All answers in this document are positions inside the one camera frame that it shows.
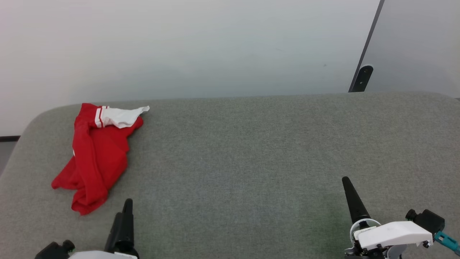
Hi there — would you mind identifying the dark door frame strip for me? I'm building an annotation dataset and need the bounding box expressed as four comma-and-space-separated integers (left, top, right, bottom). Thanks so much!
348, 0, 386, 93

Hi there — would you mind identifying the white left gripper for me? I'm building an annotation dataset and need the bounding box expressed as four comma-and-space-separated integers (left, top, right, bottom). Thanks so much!
68, 198, 139, 259

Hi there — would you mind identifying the black door hinge bracket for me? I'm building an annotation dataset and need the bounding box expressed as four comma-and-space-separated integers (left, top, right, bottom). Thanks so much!
350, 65, 374, 93

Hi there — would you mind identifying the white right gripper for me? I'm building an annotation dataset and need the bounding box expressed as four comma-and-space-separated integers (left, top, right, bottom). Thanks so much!
341, 176, 434, 259

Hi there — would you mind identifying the red and white basketball jersey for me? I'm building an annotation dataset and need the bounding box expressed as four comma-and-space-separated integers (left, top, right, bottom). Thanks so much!
51, 103, 150, 216

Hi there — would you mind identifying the teal cable connector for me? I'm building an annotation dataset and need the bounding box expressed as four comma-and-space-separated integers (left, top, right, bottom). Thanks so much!
434, 231, 460, 255

